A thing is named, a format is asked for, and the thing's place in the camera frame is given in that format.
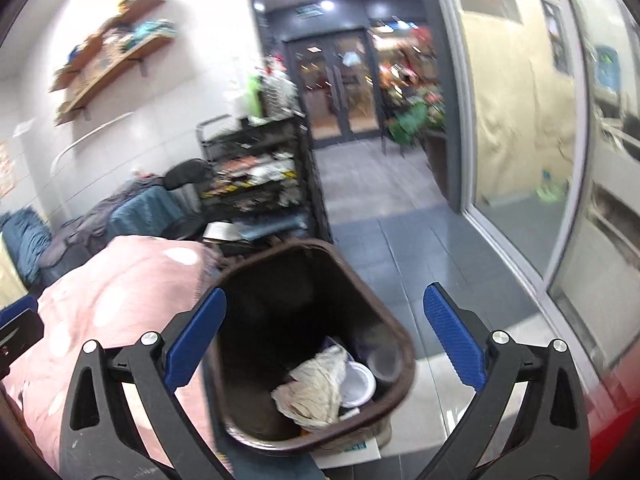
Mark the black salon chair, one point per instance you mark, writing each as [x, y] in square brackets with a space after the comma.
[185, 175]

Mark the grey cup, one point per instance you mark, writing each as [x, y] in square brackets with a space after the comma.
[386, 360]

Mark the crumpled beige paper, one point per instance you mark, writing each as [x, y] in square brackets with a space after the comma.
[315, 390]

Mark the red glossy panel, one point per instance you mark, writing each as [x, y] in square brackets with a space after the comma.
[615, 410]

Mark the stack of teal folded towels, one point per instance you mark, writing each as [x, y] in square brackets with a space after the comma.
[152, 29]

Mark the grey cloth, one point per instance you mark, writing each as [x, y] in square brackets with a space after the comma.
[80, 230]

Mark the glass sliding door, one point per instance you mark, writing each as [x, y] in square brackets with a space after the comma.
[452, 110]

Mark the white curved pipe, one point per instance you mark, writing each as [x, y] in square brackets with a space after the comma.
[67, 150]

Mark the blue knit blanket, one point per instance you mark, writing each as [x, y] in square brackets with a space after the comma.
[22, 240]

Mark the teal towel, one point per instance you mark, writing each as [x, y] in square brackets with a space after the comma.
[142, 210]

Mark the pink dotted blanket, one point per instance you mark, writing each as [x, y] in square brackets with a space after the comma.
[115, 300]

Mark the green leafy plant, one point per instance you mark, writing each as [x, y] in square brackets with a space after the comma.
[415, 117]

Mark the glass double door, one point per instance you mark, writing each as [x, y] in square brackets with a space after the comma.
[340, 85]

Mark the blue wall sign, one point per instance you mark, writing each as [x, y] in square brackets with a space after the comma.
[607, 67]

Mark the wooden wall shelf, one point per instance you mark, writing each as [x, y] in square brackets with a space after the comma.
[115, 67]
[115, 25]

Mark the green exit sign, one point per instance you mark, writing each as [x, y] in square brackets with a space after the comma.
[311, 11]

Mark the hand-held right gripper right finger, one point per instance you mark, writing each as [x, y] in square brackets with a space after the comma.
[455, 337]

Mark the black plant pot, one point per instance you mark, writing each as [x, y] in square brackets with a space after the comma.
[436, 160]

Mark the green bottle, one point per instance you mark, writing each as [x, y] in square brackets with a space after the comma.
[255, 95]

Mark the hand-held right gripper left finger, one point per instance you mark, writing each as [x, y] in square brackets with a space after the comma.
[195, 340]

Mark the white booklet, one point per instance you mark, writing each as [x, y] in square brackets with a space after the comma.
[220, 232]

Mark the clear plastic bottle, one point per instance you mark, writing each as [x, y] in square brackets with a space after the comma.
[277, 92]

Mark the small plastic bottle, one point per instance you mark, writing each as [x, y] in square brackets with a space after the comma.
[550, 185]

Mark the brown plastic trash bin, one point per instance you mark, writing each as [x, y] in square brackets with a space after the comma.
[280, 305]

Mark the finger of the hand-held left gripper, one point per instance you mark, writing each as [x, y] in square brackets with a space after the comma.
[17, 306]
[22, 332]

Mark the white plastic lid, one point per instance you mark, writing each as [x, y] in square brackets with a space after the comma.
[357, 382]

